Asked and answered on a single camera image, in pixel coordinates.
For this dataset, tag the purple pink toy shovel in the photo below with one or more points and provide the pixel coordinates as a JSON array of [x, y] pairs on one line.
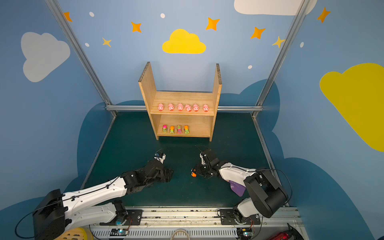
[[237, 188]]

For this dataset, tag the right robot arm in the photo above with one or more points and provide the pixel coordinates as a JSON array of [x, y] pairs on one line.
[[266, 194]]

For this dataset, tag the pink pig toy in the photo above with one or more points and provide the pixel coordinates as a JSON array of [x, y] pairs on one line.
[[160, 107], [196, 108], [180, 107], [171, 107], [205, 108], [188, 108]]

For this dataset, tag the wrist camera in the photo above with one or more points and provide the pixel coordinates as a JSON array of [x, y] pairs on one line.
[[203, 157], [160, 156]]

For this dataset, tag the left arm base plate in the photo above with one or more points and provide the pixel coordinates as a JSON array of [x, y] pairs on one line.
[[125, 218]]

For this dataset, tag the yellow basket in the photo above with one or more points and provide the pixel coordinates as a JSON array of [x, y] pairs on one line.
[[76, 234]]

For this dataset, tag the red black tool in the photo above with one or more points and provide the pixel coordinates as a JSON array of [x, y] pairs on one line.
[[290, 234]]

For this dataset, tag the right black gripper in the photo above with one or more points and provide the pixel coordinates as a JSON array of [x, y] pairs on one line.
[[200, 171]]

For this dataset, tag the pink cab green truck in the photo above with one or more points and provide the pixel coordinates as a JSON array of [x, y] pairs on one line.
[[165, 129]]

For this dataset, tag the wooden shelf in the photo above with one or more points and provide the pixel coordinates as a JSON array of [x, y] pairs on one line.
[[201, 124]]

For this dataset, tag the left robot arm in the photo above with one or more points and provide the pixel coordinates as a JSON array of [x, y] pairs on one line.
[[60, 212]]

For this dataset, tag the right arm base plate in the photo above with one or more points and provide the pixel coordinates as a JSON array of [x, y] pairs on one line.
[[233, 217]]

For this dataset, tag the small orange toy car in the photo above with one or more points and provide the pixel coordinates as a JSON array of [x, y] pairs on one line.
[[193, 173]]

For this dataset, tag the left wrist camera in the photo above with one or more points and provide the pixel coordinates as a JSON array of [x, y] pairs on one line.
[[160, 156]]

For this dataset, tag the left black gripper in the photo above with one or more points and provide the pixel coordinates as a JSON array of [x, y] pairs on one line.
[[165, 174]]

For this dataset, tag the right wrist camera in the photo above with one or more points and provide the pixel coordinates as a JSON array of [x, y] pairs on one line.
[[203, 157]]

